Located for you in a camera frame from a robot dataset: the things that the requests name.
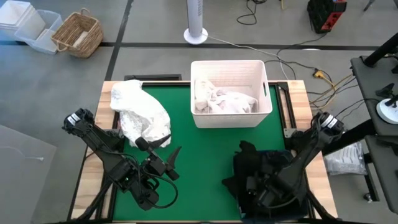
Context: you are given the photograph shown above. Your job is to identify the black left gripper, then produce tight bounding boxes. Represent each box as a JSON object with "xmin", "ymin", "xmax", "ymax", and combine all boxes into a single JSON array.
[{"xmin": 143, "ymin": 134, "xmax": 182, "ymax": 182}]

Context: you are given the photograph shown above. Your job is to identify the long black garment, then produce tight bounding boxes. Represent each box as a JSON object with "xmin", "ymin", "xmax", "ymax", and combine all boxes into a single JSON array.
[{"xmin": 221, "ymin": 139, "xmax": 299, "ymax": 215}]

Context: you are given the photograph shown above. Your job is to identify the black slanted pole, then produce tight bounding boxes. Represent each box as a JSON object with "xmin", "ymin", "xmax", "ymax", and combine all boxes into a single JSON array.
[{"xmin": 363, "ymin": 32, "xmax": 398, "ymax": 68}]

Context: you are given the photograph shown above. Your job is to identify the looped black floor cable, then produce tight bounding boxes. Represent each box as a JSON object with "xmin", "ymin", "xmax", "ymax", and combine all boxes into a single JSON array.
[{"xmin": 236, "ymin": 0, "xmax": 268, "ymax": 26}]

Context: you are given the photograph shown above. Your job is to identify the wicker basket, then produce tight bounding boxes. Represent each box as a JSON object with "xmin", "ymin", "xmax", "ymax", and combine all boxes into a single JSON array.
[{"xmin": 50, "ymin": 8, "xmax": 104, "ymax": 59}]

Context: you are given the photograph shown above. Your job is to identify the black side table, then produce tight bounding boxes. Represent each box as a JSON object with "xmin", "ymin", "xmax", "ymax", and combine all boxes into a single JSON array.
[{"xmin": 350, "ymin": 55, "xmax": 398, "ymax": 138}]

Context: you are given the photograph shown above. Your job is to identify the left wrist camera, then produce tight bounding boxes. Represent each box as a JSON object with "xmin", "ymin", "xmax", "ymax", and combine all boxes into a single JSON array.
[{"xmin": 135, "ymin": 136, "xmax": 151, "ymax": 152}]

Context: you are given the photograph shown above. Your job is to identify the white round device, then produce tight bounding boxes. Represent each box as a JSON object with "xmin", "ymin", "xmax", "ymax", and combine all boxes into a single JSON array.
[{"xmin": 376, "ymin": 98, "xmax": 398, "ymax": 125}]

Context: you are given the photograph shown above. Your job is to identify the clear plastic storage bin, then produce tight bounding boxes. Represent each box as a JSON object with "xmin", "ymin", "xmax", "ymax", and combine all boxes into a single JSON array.
[{"xmin": 14, "ymin": 9, "xmax": 63, "ymax": 55}]

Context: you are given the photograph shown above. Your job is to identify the black aluminium table frame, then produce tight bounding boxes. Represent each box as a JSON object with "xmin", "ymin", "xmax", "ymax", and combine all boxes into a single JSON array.
[{"xmin": 67, "ymin": 73, "xmax": 340, "ymax": 224}]

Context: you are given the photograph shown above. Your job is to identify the large white lace garment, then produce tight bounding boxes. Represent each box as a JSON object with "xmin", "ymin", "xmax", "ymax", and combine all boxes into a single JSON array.
[{"xmin": 109, "ymin": 79, "xmax": 172, "ymax": 149}]

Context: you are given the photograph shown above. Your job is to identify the large white shirt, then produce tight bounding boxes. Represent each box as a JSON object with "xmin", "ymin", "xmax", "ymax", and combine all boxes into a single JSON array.
[{"xmin": 207, "ymin": 88, "xmax": 259, "ymax": 114}]

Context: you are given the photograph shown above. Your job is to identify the black and red crate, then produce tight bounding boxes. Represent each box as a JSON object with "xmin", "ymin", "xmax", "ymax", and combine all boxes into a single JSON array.
[{"xmin": 307, "ymin": 0, "xmax": 348, "ymax": 34}]

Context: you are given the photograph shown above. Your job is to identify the white fan power cable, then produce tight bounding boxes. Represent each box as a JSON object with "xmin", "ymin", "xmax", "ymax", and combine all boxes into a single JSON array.
[{"xmin": 206, "ymin": 35, "xmax": 292, "ymax": 80}]

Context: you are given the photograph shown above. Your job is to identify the translucent floor sheet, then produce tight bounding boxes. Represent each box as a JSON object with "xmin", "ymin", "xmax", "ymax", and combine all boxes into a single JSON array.
[{"xmin": 0, "ymin": 124, "xmax": 58, "ymax": 224}]

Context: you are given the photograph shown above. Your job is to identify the long black floor cable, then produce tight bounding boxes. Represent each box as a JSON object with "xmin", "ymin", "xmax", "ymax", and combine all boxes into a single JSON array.
[{"xmin": 275, "ymin": 32, "xmax": 327, "ymax": 57}]

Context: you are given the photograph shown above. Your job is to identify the navy blue fabric bin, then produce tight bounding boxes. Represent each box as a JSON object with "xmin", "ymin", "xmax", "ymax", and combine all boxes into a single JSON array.
[{"xmin": 236, "ymin": 149, "xmax": 309, "ymax": 220}]

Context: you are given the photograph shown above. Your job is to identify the black clamp mount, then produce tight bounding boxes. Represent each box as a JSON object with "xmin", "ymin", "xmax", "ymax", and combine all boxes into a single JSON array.
[{"xmin": 375, "ymin": 83, "xmax": 398, "ymax": 108}]

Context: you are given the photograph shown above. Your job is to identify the stacked white plastic bins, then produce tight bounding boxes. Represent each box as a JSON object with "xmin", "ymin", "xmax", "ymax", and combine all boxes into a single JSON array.
[{"xmin": 0, "ymin": 0, "xmax": 46, "ymax": 41}]

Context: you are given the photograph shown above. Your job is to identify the clear plastic bag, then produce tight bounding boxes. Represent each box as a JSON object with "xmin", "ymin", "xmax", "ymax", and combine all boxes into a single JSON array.
[{"xmin": 323, "ymin": 141, "xmax": 368, "ymax": 177}]

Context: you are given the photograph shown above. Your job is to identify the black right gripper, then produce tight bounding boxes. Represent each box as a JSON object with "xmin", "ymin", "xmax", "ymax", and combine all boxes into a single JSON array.
[{"xmin": 246, "ymin": 172, "xmax": 282, "ymax": 207}]

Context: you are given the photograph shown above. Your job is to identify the white tower fan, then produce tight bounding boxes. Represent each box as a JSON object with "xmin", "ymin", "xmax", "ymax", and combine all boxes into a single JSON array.
[{"xmin": 183, "ymin": 0, "xmax": 208, "ymax": 45}]

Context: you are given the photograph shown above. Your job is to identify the green table mat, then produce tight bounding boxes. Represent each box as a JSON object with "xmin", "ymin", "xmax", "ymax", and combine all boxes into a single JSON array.
[{"xmin": 112, "ymin": 82, "xmax": 285, "ymax": 222}]

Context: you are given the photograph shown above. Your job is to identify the white plastic laundry basket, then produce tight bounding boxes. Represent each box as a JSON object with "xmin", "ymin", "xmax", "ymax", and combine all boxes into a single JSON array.
[{"xmin": 190, "ymin": 60, "xmax": 274, "ymax": 129}]

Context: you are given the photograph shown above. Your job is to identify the yellow floor cable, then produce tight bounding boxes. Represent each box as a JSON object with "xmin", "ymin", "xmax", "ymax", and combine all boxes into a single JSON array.
[{"xmin": 309, "ymin": 73, "xmax": 355, "ymax": 111}]

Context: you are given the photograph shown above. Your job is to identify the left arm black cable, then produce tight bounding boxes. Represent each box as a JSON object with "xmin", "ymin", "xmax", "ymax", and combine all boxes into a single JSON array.
[{"xmin": 148, "ymin": 173, "xmax": 179, "ymax": 210}]

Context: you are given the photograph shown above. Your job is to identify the dark grey table panel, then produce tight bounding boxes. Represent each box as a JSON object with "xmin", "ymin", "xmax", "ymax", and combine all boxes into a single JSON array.
[{"xmin": 364, "ymin": 135, "xmax": 398, "ymax": 215}]

